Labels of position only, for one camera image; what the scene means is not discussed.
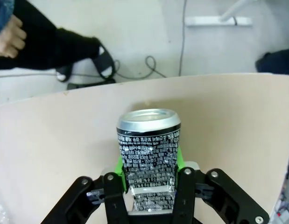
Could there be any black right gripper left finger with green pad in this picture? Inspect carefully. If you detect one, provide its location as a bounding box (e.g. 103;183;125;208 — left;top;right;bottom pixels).
40;155;131;224

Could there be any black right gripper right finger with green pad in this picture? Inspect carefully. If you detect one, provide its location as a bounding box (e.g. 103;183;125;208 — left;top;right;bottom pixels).
171;146;270;224

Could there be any black can with white lettering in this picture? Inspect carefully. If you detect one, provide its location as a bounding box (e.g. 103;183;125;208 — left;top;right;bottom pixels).
115;109;182;213

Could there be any person's bare hand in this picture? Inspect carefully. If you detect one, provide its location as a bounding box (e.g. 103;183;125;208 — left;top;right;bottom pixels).
0;17;27;58

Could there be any black open sandal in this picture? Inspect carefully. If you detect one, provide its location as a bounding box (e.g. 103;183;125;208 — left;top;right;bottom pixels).
56;43;117;83

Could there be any dark shoe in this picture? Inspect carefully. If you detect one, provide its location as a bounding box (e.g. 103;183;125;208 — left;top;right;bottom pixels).
254;48;289;75

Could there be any person's leg in black trousers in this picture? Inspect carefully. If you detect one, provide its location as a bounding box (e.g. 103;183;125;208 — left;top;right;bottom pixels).
0;0;101;70

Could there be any white power strip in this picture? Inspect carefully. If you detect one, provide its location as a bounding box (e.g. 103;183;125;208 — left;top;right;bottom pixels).
184;16;253;27

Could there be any white slanted pole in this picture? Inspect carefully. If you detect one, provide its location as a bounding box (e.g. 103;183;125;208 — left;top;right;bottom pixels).
219;0;250;22

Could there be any blue denim sleeve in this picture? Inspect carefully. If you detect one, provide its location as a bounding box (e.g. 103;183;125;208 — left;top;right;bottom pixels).
0;0;14;37

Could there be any dark looped floor cable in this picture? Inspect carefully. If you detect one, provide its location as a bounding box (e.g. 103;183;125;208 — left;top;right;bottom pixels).
113;55;168;80

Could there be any white floor cable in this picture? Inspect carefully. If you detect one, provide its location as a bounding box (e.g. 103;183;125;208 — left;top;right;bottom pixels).
0;71;59;78

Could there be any thin grey hanging cable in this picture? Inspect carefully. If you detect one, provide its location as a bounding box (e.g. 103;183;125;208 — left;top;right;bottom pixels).
178;0;189;77

